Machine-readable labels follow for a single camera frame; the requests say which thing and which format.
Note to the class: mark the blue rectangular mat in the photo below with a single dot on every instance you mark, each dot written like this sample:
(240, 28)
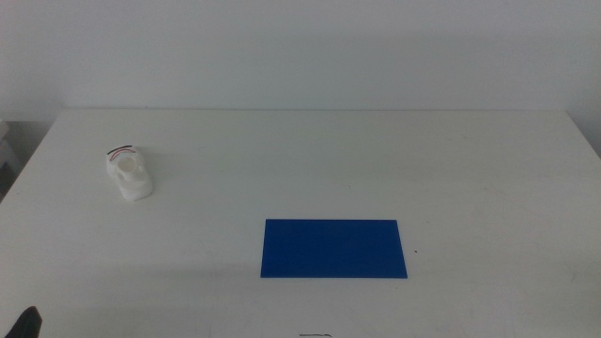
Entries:
(333, 249)

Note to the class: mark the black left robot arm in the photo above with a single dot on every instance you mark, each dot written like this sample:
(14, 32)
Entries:
(27, 326)

